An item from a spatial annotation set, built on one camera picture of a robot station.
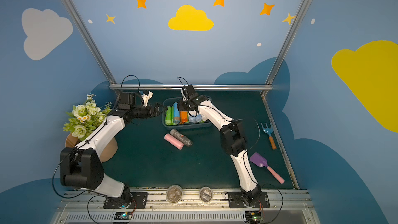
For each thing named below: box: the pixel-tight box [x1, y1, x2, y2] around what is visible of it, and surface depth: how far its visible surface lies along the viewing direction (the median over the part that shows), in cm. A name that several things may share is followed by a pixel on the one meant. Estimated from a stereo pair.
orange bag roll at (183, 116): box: [180, 110, 188, 123], surface depth 100 cm
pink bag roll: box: [163, 133, 185, 151], surface depth 95 cm
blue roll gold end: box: [173, 102, 180, 125], surface depth 101 cm
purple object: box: [249, 152, 286, 185], surface depth 86 cm
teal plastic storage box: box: [161, 96, 212, 130], surface depth 103 cm
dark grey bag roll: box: [169, 128, 194, 148], surface depth 95 cm
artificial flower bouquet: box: [63, 93, 113, 142], surface depth 72 cm
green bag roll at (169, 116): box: [165, 105, 174, 126], surface depth 103 cm
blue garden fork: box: [260, 122, 277, 150], surface depth 100 cm
